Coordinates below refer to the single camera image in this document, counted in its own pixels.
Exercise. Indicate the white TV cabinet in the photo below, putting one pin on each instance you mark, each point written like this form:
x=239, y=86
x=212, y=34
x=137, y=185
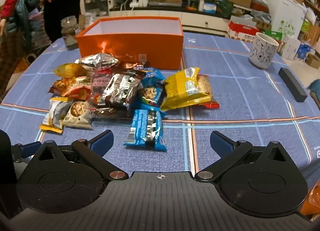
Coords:
x=200, y=21

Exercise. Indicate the silver media player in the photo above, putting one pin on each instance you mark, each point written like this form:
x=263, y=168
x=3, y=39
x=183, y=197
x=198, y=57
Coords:
x=165, y=2

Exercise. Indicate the green and orange carton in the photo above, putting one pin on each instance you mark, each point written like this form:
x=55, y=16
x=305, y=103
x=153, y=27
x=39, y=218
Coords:
x=273, y=35

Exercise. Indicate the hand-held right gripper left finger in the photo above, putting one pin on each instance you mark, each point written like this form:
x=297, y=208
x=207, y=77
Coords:
x=102, y=139

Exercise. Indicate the orange cardboard box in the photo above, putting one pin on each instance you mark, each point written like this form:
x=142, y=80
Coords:
x=130, y=43

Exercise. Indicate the red and white carton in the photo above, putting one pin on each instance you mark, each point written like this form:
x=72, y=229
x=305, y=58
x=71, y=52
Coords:
x=240, y=31

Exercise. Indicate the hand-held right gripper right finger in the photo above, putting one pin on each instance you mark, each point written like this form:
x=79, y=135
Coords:
x=220, y=141

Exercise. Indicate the teal cloth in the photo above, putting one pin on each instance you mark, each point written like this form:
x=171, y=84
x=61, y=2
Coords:
x=315, y=90

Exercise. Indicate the pile of snack packets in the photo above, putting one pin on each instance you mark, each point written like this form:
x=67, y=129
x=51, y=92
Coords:
x=180, y=86

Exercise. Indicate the dark green bag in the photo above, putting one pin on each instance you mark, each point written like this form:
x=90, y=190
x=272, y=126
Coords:
x=225, y=9

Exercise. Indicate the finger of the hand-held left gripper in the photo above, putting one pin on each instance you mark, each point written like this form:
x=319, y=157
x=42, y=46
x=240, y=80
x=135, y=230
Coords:
x=31, y=148

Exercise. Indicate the teal down jacket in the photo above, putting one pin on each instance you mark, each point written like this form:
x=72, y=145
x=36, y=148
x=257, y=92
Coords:
x=25, y=13

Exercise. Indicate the black rectangular bar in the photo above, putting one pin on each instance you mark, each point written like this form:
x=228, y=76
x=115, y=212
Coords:
x=292, y=85

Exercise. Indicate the glass jar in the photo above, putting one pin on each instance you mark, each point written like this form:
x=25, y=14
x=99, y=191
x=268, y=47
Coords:
x=70, y=36

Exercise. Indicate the white chest freezer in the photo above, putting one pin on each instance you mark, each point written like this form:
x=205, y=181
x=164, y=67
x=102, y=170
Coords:
x=285, y=13

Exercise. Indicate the brown wicker basket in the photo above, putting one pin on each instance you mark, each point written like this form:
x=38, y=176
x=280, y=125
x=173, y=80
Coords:
x=10, y=56

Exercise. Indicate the white patterned mug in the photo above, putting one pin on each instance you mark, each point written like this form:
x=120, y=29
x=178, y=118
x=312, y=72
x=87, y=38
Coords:
x=262, y=51

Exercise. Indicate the dark brown wafer packet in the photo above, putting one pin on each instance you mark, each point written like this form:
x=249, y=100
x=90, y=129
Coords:
x=120, y=91

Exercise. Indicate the yellow-edged cream packet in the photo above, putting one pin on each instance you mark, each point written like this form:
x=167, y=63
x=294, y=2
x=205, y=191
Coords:
x=55, y=114

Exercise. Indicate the orange plastic bag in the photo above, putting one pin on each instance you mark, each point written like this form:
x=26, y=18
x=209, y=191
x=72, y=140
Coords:
x=311, y=201

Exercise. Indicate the blue and white tissue box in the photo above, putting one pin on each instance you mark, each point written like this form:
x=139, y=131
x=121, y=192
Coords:
x=209, y=7

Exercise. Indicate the blue plaid tablecloth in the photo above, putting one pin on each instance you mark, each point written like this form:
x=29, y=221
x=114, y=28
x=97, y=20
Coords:
x=250, y=111

